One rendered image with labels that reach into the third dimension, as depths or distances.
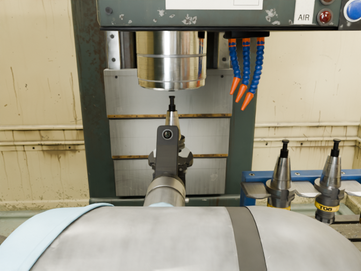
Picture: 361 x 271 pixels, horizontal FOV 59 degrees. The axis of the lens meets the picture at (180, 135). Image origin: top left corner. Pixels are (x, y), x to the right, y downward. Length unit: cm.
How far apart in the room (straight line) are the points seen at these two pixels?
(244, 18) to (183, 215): 42
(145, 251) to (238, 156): 119
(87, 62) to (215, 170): 65
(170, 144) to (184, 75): 15
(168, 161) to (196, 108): 59
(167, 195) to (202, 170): 76
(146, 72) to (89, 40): 58
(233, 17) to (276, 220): 41
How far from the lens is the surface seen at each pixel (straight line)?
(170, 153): 65
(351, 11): 62
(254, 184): 75
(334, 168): 75
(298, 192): 74
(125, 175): 132
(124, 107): 121
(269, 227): 19
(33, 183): 189
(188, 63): 68
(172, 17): 55
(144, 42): 70
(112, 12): 55
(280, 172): 71
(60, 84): 167
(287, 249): 18
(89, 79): 126
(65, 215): 20
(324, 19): 60
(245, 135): 132
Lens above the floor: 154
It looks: 18 degrees down
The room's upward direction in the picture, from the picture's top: straight up
